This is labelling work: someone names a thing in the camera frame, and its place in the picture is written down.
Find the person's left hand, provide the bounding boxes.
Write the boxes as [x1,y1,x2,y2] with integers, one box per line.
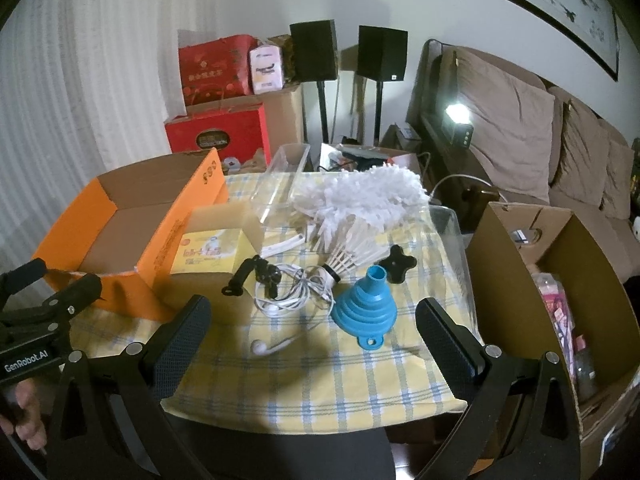
[0,379,51,457]

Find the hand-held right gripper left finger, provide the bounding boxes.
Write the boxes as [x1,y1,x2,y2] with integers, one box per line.
[47,295,213,480]

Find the white fluffy duster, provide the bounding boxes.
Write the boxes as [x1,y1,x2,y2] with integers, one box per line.
[290,160,434,254]

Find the white earphones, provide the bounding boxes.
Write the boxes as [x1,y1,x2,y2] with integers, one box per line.
[251,280,337,358]

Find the black clip mount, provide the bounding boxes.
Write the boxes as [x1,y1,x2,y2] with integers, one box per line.
[222,255,286,299]

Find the red box with oval label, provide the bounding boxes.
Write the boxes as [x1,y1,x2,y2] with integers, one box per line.
[165,102,269,164]

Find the red patterned gift box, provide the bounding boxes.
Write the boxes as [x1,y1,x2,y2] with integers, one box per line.
[177,34,259,107]

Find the brown sofa cushion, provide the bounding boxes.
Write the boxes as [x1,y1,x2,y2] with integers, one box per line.
[547,87,612,208]
[597,120,637,221]
[450,50,557,197]

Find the black device with bright light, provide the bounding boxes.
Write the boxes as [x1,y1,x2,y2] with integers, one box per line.
[440,102,474,149]

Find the white curtain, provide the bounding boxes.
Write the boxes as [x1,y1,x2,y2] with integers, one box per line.
[0,0,201,281]

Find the yellow checkered tablecloth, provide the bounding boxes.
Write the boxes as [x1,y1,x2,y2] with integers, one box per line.
[70,170,487,433]

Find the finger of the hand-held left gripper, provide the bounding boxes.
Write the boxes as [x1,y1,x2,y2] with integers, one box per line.
[0,273,103,328]
[0,258,49,313]

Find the white power cable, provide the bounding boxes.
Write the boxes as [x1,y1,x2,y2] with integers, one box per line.
[430,174,502,207]

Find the blue collapsible funnel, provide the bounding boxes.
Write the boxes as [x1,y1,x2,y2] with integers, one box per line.
[330,265,399,353]

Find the black cross-shaped knob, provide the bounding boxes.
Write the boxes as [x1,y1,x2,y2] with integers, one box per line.
[377,244,418,286]

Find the clear plastic bottle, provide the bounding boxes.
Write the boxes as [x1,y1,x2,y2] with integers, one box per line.
[572,345,602,402]

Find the pink packaged item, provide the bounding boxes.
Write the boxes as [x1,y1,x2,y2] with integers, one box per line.
[532,272,577,357]

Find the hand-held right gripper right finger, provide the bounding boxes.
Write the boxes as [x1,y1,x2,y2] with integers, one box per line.
[416,297,585,480]

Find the large brown cardboard box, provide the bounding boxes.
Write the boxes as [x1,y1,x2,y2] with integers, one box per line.
[465,201,640,480]

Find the black speaker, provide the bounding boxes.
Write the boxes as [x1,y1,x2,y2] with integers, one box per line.
[289,20,339,82]
[356,25,409,83]

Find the clear plastic cup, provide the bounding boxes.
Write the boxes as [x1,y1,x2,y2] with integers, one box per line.
[250,142,312,226]

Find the black speaker stand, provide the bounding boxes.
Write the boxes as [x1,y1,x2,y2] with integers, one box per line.
[372,81,387,146]
[315,80,332,144]

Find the small yellow carton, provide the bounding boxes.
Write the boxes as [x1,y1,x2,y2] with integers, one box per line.
[170,204,266,306]

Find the orange cardboard box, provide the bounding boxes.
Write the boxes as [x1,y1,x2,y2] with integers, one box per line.
[32,147,231,322]

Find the white feather shuttlecock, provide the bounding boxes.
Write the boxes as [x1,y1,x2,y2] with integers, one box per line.
[320,215,389,284]

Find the white and pink pack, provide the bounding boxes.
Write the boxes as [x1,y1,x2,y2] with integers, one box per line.
[249,44,287,95]

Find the brown sofa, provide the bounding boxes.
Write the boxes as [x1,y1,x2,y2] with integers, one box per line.
[405,37,640,286]

